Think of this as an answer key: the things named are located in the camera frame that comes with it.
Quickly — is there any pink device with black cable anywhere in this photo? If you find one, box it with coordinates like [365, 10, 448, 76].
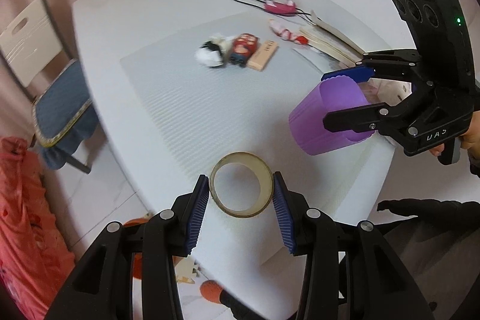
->
[233, 0, 312, 23]

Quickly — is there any translucent ribbed table mat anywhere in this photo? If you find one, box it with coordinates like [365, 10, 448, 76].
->
[120, 12, 393, 224]

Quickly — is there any red cartoon bear toy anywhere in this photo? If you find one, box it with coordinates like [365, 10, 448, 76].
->
[229, 33, 259, 67]

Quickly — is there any purple plastic cup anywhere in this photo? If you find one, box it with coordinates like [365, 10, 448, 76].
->
[288, 75, 378, 157]

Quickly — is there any right hand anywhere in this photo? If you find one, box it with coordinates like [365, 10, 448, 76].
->
[460, 111, 480, 159]

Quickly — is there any beige mint box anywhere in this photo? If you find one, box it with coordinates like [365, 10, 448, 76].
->
[247, 40, 278, 71]

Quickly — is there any blue chair cushion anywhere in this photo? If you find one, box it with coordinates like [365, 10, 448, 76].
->
[32, 60, 99, 174]

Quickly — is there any white folding chair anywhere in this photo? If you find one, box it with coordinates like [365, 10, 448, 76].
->
[0, 0, 93, 175]

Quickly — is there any stack of books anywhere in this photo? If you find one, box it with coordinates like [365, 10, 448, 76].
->
[299, 11, 364, 68]

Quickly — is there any cream tape roll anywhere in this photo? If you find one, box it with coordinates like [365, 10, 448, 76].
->
[210, 151, 273, 218]

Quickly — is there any pink floral bed quilt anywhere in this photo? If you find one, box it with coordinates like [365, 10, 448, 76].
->
[1, 137, 75, 319]

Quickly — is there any white tissue with black band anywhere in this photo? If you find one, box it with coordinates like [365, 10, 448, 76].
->
[194, 34, 235, 68]

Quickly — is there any white mask red string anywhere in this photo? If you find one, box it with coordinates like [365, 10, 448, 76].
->
[268, 18, 310, 47]

